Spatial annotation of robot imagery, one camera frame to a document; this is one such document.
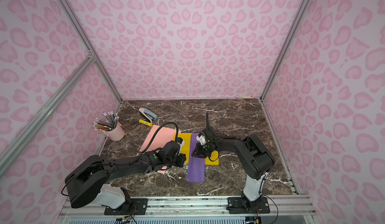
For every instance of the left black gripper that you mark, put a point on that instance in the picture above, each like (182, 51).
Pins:
(181, 159)

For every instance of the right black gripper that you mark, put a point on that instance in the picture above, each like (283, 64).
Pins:
(209, 139)

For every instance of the purple paper sheet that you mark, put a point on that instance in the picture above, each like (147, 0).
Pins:
(196, 166)

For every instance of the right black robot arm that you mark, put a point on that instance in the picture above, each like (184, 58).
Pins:
(254, 156)

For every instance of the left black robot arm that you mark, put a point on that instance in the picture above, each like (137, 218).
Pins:
(87, 184)

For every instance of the yellow paper sheet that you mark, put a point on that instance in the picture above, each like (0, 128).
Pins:
(187, 138)

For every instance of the pink paper sheet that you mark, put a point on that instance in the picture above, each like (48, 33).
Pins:
(156, 139)

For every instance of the grey blue stapler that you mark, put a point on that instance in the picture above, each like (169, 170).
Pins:
(149, 115)

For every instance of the yellow highlighter marker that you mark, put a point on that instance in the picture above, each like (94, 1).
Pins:
(145, 123)

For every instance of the pink pencil cup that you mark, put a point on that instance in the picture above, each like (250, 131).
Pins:
(117, 133)

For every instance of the bundle of pencils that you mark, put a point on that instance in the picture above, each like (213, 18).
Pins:
(110, 123)

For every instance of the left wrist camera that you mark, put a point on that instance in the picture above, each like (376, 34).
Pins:
(180, 141)

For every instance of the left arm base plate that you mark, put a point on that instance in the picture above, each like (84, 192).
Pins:
(124, 206)

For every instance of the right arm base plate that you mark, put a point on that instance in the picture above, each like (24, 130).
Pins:
(241, 205)

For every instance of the aluminium mounting rail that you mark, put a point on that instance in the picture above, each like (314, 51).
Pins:
(278, 209)

